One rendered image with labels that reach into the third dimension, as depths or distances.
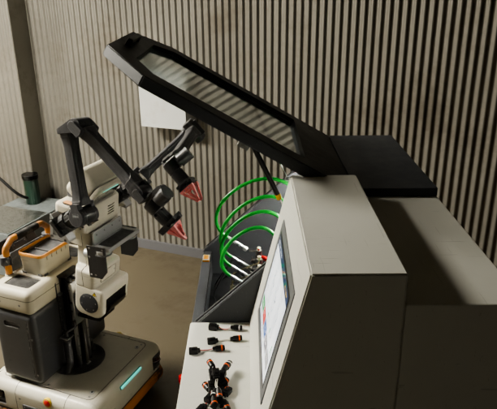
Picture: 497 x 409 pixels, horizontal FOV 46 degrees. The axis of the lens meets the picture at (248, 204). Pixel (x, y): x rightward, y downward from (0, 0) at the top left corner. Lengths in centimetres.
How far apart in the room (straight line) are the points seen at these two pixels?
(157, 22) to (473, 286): 345
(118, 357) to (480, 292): 222
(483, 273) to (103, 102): 379
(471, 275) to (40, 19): 421
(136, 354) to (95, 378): 27
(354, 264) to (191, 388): 76
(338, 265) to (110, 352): 215
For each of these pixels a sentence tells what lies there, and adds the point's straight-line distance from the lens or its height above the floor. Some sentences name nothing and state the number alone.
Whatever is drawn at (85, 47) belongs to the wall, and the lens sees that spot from 491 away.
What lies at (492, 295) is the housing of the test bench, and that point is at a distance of 151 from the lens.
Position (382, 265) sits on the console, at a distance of 140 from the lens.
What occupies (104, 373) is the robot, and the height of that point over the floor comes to 28.
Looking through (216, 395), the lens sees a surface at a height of 101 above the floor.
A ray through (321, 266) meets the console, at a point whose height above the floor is 155.
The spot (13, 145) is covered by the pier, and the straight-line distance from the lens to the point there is 538.
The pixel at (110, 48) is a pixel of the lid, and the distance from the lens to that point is 204.
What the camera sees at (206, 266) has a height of 95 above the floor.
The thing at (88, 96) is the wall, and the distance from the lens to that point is 499.
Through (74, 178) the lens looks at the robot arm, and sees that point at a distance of 252.
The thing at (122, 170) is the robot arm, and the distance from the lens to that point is 235.
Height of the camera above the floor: 218
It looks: 21 degrees down
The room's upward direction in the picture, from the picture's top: straight up
